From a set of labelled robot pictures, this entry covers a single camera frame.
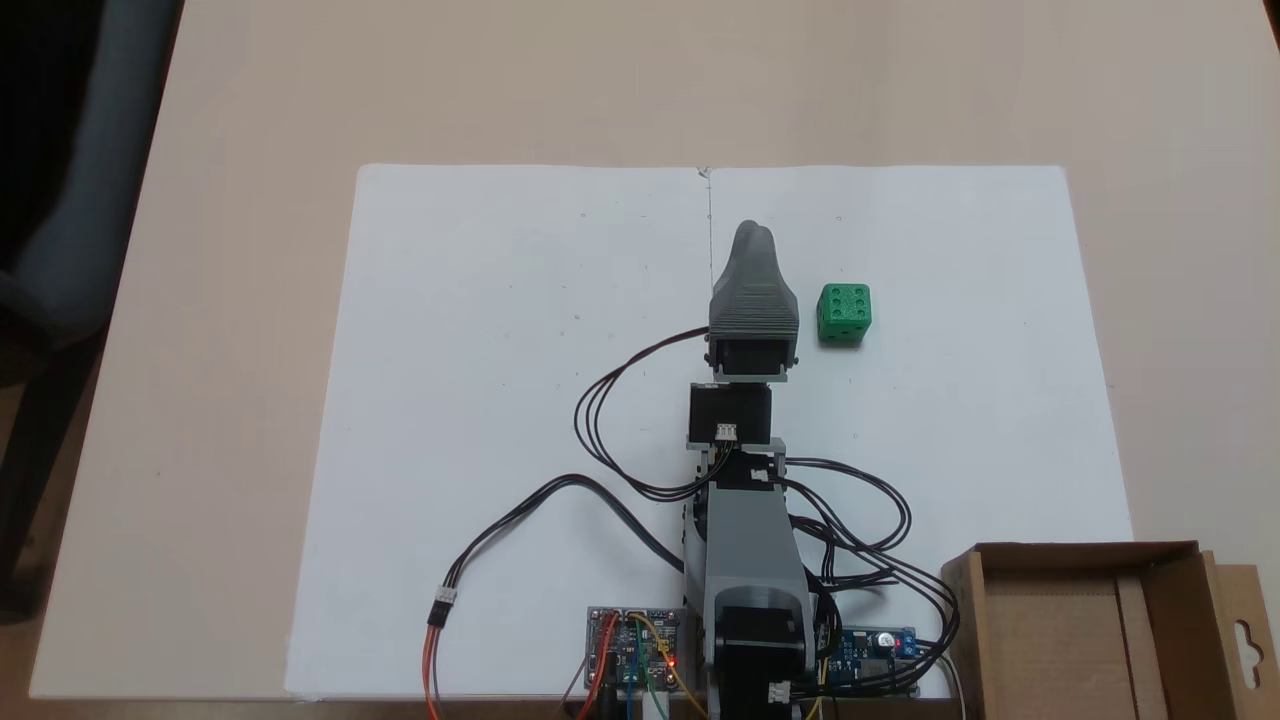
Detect white paper sheet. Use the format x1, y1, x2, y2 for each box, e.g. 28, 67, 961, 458
283, 164, 717, 701
705, 165, 1136, 701

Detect green dice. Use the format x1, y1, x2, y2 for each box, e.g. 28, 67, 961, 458
816, 283, 873, 347

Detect brown cardboard box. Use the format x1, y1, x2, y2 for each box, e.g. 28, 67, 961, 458
940, 540, 1280, 720

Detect black three-wire motor cable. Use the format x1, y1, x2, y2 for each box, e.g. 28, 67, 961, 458
790, 480, 963, 698
572, 325, 736, 503
775, 455, 913, 591

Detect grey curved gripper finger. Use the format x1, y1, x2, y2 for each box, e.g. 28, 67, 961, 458
710, 221, 800, 335

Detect yellow wire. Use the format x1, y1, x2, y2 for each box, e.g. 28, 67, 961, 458
632, 612, 709, 720
806, 625, 834, 720

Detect black cable with white connector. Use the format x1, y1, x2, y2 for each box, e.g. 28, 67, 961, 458
435, 474, 691, 629

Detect blue power converter board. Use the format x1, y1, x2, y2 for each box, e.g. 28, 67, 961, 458
818, 624, 921, 699

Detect orange and red wires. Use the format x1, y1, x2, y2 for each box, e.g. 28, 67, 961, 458
422, 600, 448, 720

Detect grey motor controller board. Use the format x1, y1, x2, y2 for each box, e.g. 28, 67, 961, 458
585, 604, 693, 693

